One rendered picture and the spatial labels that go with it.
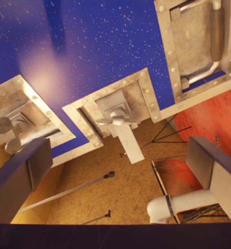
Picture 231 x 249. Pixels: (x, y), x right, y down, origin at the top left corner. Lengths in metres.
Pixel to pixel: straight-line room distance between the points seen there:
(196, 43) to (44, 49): 0.20
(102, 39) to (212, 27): 0.14
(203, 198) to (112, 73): 0.99
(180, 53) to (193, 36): 0.03
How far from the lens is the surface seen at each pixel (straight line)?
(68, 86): 0.24
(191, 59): 0.30
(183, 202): 1.14
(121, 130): 0.28
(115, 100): 0.27
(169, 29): 0.24
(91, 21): 0.22
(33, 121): 0.30
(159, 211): 1.14
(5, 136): 0.31
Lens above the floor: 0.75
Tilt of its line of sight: 7 degrees up
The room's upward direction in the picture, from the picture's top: 114 degrees counter-clockwise
